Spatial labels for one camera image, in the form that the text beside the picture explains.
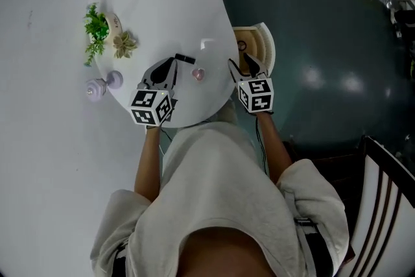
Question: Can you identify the person's white shirt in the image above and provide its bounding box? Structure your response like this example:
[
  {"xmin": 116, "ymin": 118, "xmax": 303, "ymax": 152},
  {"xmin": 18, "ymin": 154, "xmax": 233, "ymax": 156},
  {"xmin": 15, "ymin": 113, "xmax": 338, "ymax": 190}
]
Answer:
[{"xmin": 89, "ymin": 121, "xmax": 350, "ymax": 277}]

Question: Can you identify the green plant in white pot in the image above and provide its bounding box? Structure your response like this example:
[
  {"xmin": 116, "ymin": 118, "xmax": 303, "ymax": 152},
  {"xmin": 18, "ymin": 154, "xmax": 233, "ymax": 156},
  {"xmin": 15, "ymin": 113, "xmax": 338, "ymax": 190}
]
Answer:
[{"xmin": 83, "ymin": 2, "xmax": 123, "ymax": 67}]

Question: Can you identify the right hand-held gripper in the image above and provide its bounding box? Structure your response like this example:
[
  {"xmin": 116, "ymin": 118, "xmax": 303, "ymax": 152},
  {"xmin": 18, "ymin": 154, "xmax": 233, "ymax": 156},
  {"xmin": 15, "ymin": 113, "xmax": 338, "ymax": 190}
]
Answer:
[{"xmin": 228, "ymin": 53, "xmax": 275, "ymax": 114}]

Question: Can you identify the large wooden drawer white front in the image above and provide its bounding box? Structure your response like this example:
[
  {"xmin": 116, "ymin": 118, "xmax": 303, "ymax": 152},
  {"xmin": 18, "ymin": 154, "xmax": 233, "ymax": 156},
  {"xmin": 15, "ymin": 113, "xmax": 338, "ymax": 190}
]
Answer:
[{"xmin": 232, "ymin": 21, "xmax": 276, "ymax": 75}]

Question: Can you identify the dark shoulder strap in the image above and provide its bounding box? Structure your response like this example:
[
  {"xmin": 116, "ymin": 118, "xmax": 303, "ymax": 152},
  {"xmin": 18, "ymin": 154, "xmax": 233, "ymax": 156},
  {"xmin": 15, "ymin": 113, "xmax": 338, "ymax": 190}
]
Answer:
[
  {"xmin": 294, "ymin": 219, "xmax": 329, "ymax": 277},
  {"xmin": 112, "ymin": 246, "xmax": 128, "ymax": 277}
]

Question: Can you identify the brown wooden chair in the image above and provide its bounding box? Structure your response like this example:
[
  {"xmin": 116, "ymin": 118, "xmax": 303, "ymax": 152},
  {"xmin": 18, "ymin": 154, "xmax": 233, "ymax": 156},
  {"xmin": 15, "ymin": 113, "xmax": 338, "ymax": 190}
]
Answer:
[{"xmin": 281, "ymin": 134, "xmax": 415, "ymax": 277}]

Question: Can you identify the right hand-held gripper cable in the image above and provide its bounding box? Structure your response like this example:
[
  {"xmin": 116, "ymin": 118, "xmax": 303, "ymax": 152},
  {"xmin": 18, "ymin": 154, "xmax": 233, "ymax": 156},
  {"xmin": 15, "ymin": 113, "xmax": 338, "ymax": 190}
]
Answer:
[{"xmin": 254, "ymin": 113, "xmax": 268, "ymax": 173}]

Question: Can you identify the black rectangular plastic block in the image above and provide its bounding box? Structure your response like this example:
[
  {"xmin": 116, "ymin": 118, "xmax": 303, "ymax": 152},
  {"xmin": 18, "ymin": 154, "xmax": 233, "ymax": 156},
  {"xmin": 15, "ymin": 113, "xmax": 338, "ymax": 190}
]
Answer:
[{"xmin": 174, "ymin": 54, "xmax": 196, "ymax": 65}]

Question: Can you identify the person's left forearm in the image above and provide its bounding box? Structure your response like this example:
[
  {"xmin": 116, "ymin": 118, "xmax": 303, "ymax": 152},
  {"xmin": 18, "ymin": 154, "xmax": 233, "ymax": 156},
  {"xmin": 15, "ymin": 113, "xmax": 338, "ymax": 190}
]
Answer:
[{"xmin": 134, "ymin": 125, "xmax": 162, "ymax": 205}]

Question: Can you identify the small pale succulent plant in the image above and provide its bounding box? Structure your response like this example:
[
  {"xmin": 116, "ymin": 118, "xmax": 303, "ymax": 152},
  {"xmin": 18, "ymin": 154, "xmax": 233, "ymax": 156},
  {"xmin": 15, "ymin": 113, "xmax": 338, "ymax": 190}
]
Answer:
[{"xmin": 112, "ymin": 30, "xmax": 139, "ymax": 59}]

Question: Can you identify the person's right forearm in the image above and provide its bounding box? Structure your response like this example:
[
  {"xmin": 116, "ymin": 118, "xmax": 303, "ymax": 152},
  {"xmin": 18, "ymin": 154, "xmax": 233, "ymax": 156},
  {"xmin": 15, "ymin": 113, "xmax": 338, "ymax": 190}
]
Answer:
[{"xmin": 255, "ymin": 112, "xmax": 292, "ymax": 186}]

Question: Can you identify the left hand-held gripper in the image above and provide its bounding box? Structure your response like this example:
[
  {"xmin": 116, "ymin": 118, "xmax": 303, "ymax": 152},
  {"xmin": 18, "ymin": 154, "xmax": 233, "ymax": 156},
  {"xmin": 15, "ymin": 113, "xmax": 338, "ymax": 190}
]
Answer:
[{"xmin": 128, "ymin": 56, "xmax": 178, "ymax": 127}]

